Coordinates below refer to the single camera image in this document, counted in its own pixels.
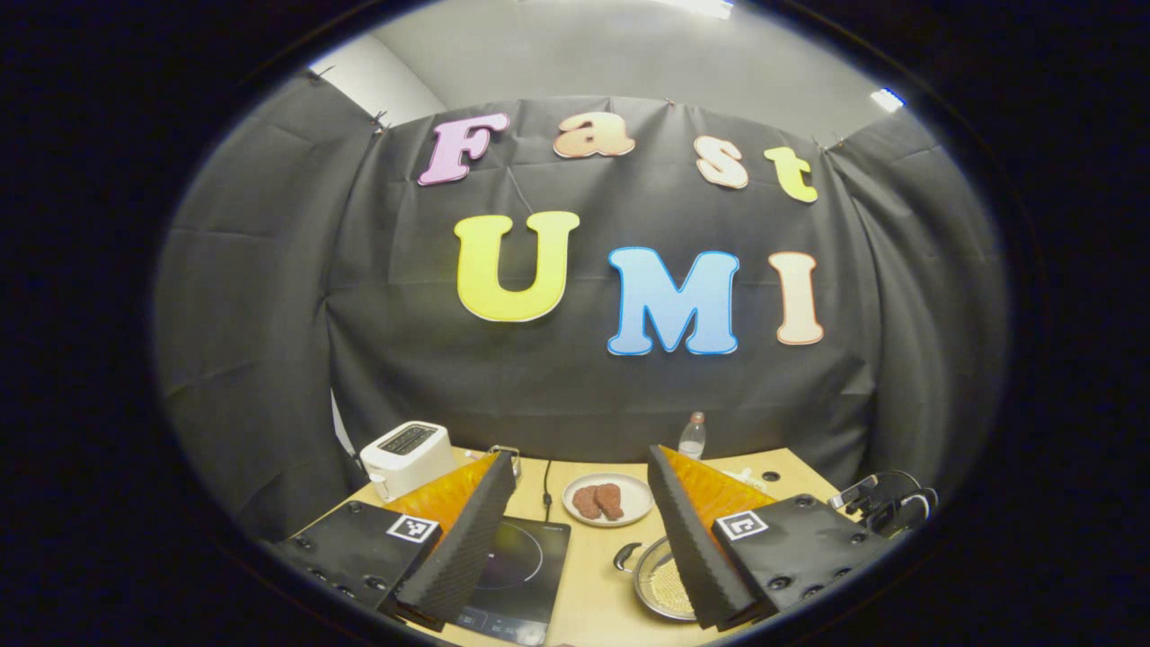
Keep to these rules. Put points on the pile of soybeans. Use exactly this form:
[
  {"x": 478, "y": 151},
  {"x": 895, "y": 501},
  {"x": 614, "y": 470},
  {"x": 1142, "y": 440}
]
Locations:
[{"x": 669, "y": 589}]

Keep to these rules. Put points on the black induction cooktop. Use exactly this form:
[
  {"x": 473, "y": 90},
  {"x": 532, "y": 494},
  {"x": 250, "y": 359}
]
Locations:
[{"x": 526, "y": 575}]

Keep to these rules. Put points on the white toaster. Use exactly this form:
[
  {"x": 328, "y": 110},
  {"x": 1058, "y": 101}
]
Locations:
[{"x": 404, "y": 458}]

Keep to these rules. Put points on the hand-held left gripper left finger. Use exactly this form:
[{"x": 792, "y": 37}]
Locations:
[{"x": 467, "y": 548}]

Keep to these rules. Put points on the round white plate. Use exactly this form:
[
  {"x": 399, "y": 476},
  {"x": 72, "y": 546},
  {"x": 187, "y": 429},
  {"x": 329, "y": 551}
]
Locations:
[{"x": 633, "y": 494}]

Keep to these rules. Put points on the clear plastic water bottle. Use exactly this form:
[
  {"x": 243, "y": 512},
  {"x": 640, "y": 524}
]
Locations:
[{"x": 692, "y": 440}]

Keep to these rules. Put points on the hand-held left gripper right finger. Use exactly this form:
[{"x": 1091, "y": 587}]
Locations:
[{"x": 692, "y": 548}]

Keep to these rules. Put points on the white divided bean dish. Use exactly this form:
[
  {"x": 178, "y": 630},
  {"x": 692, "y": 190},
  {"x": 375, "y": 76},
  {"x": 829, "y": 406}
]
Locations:
[{"x": 741, "y": 474}]

